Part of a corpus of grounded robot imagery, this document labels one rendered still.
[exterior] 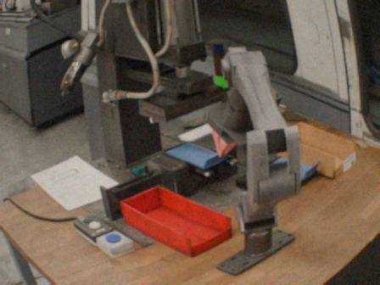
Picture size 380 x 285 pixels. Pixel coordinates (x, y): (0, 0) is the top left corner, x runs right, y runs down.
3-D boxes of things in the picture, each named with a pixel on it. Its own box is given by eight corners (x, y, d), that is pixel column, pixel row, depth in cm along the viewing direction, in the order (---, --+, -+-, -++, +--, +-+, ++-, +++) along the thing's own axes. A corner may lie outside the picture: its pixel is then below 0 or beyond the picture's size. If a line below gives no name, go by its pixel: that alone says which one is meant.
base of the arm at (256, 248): (211, 241, 137) (234, 250, 132) (279, 203, 148) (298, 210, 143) (214, 268, 140) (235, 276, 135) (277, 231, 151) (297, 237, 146)
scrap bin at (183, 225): (192, 258, 146) (188, 237, 143) (124, 222, 164) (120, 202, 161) (231, 237, 152) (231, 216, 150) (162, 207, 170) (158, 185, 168)
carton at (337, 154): (333, 182, 171) (334, 157, 168) (276, 160, 189) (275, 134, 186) (354, 165, 178) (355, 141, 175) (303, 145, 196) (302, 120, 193)
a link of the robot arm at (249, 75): (220, 47, 128) (254, 159, 106) (264, 45, 129) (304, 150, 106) (223, 94, 137) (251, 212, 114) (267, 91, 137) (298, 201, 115)
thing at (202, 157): (208, 170, 167) (207, 159, 166) (165, 153, 178) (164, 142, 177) (230, 159, 171) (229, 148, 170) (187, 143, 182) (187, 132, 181)
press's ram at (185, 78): (170, 136, 164) (158, 19, 152) (108, 113, 183) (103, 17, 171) (228, 111, 174) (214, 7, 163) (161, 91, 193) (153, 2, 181)
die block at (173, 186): (177, 202, 172) (173, 175, 169) (152, 190, 179) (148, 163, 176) (238, 173, 183) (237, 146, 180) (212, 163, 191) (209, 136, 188)
